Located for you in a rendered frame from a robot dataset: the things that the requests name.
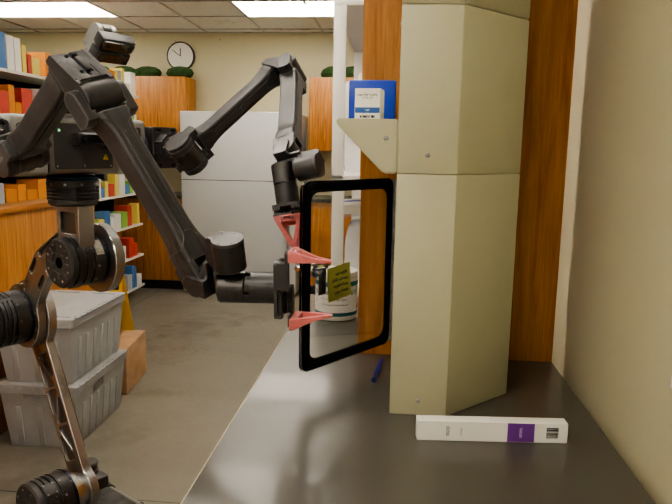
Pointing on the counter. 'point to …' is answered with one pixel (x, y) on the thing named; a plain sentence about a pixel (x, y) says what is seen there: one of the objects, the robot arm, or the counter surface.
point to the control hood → (374, 140)
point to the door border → (305, 263)
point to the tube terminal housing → (455, 205)
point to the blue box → (375, 87)
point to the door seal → (310, 268)
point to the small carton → (369, 103)
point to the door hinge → (392, 257)
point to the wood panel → (546, 205)
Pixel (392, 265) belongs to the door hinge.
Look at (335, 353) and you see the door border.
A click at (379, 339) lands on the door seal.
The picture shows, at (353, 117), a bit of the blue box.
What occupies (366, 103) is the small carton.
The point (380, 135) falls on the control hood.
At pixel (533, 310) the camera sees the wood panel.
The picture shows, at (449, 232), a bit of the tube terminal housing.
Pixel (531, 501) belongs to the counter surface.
